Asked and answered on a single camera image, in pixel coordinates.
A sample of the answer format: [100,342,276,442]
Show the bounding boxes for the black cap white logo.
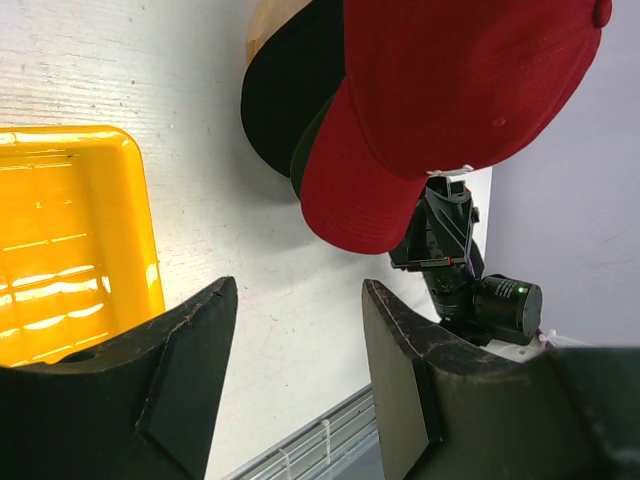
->
[240,0,345,177]

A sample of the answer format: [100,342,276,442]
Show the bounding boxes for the wooden hat stand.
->
[246,0,310,64]

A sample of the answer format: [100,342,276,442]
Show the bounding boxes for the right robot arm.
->
[389,177,584,348]

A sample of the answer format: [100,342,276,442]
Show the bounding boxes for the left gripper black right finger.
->
[362,280,639,479]

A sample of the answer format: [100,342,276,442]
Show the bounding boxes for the red baseball cap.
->
[300,0,613,255]

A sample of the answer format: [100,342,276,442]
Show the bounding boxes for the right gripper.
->
[389,177,485,323]

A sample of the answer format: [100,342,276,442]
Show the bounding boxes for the aluminium frame rail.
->
[226,385,378,480]

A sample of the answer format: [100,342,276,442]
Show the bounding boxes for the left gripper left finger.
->
[1,276,238,479]

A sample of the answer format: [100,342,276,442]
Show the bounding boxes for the yellow plastic tray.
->
[1,126,165,368]

